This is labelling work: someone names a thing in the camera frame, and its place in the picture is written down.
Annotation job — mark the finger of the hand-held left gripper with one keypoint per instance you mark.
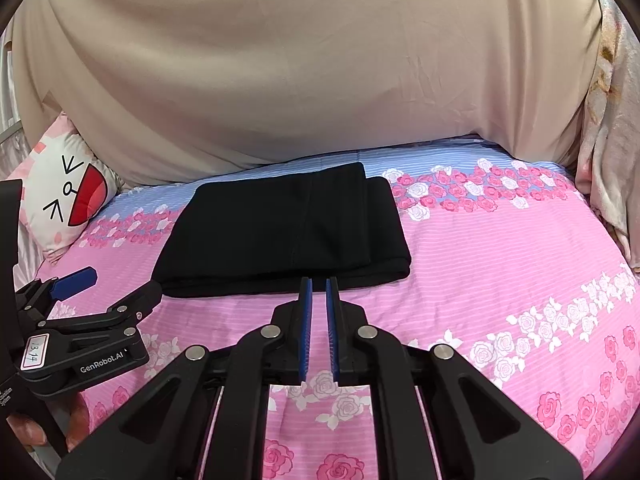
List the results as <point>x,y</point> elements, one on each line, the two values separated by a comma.
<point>75,282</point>
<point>135,302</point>

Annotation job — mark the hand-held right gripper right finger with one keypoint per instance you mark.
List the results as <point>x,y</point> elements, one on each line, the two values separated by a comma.
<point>332,332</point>

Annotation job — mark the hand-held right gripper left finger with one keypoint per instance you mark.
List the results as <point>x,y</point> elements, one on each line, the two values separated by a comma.
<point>306,332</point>

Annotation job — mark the black pants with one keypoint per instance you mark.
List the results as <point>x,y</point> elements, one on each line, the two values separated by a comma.
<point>280,230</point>

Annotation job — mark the person's left hand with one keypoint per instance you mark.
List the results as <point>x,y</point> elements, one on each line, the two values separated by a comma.
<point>77,422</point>

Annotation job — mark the white satin curtain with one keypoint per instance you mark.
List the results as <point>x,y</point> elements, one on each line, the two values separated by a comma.
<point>27,250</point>

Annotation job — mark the cat face pillow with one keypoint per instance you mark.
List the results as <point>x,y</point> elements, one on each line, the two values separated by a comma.
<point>55,180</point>

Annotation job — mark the pink floral bedsheet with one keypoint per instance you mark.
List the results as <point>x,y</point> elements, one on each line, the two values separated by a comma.
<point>475,270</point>

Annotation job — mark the beige cloth drape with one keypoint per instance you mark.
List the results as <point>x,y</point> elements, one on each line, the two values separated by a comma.
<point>300,60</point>

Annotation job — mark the pale floral blanket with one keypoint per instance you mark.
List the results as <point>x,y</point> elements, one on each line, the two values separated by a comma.
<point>612,135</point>

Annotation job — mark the grey metal bed rail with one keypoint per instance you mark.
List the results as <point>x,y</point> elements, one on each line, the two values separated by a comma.
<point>9,136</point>

